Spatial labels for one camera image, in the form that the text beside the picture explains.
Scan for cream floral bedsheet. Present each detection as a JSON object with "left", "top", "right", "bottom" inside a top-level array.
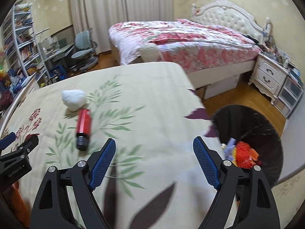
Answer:
[{"left": 0, "top": 62, "right": 239, "bottom": 229}]

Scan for black lined trash bin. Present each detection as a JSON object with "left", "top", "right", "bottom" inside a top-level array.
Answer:
[{"left": 206, "top": 104, "right": 284, "bottom": 186}]

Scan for white paper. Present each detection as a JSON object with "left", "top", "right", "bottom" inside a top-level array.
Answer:
[{"left": 61, "top": 89, "right": 87, "bottom": 111}]

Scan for orange cloth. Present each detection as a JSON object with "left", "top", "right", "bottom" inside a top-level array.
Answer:
[{"left": 10, "top": 181, "right": 31, "bottom": 229}]

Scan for clutter of small nightstand items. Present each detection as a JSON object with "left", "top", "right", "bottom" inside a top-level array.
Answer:
[{"left": 261, "top": 17, "right": 291, "bottom": 61}]

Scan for stack of books and papers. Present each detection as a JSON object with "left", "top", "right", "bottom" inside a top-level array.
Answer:
[{"left": 285, "top": 61, "right": 304, "bottom": 89}]

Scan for brown cardboard box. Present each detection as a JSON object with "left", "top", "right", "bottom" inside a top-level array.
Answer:
[{"left": 195, "top": 86, "right": 208, "bottom": 99}]

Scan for beige curtains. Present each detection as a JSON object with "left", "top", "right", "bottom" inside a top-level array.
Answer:
[{"left": 69, "top": 0, "right": 175, "bottom": 55}]

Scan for grey office chair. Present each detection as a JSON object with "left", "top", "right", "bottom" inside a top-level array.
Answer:
[{"left": 71, "top": 29, "right": 99, "bottom": 72}]

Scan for glass computer desk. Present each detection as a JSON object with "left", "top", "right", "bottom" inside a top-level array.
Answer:
[{"left": 38, "top": 42, "right": 75, "bottom": 77}]

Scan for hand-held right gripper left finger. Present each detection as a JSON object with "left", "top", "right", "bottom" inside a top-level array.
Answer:
[{"left": 30, "top": 138, "right": 117, "bottom": 229}]

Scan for white wardrobe door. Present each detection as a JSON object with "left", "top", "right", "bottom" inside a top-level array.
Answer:
[{"left": 272, "top": 110, "right": 305, "bottom": 189}]

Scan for red bottle with black cap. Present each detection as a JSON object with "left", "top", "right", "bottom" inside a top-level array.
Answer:
[{"left": 76, "top": 108, "right": 92, "bottom": 151}]

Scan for white two-drawer nightstand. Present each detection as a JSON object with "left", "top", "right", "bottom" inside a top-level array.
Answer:
[{"left": 248, "top": 52, "right": 290, "bottom": 105}]

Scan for white under-bed storage box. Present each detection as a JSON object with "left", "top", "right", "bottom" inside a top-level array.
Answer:
[{"left": 204, "top": 75, "right": 240, "bottom": 99}]

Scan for blue plastic crate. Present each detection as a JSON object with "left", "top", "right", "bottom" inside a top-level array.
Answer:
[{"left": 51, "top": 64, "right": 66, "bottom": 80}]

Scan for white bookshelf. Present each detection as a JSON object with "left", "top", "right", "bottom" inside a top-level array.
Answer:
[{"left": 0, "top": 2, "right": 51, "bottom": 89}]

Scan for purple wrapper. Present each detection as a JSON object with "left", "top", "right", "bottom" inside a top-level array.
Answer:
[{"left": 222, "top": 137, "right": 237, "bottom": 160}]

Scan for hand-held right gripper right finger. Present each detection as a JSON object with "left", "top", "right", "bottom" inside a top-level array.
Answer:
[{"left": 193, "top": 136, "right": 282, "bottom": 229}]

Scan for white bed with tufted headboard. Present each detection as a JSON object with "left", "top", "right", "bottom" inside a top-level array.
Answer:
[{"left": 108, "top": 0, "right": 272, "bottom": 99}]

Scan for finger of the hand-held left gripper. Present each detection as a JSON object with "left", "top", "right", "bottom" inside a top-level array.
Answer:
[
  {"left": 0, "top": 132, "right": 17, "bottom": 151},
  {"left": 0, "top": 135, "right": 39, "bottom": 164}
]

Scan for clear plastic drawer unit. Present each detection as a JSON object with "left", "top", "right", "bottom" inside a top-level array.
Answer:
[{"left": 278, "top": 75, "right": 304, "bottom": 118}]

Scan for white wooden bed rail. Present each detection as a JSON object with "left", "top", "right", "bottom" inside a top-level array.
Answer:
[{"left": 0, "top": 74, "right": 40, "bottom": 136}]

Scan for pink floral quilt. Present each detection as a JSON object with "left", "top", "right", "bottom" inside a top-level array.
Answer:
[{"left": 108, "top": 19, "right": 261, "bottom": 71}]

